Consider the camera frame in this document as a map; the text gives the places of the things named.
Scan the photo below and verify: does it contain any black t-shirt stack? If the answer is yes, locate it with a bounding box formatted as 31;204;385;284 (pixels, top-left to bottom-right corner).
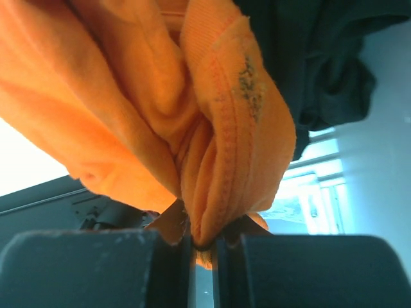
238;0;410;160

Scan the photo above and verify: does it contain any orange t-shirt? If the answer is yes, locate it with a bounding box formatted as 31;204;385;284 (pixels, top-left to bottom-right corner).
0;0;298;270

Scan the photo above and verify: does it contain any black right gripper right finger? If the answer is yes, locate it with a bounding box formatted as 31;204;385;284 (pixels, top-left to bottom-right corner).
211;216;271;307

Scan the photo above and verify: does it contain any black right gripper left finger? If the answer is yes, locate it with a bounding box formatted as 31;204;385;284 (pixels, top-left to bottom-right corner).
146;199;196;307

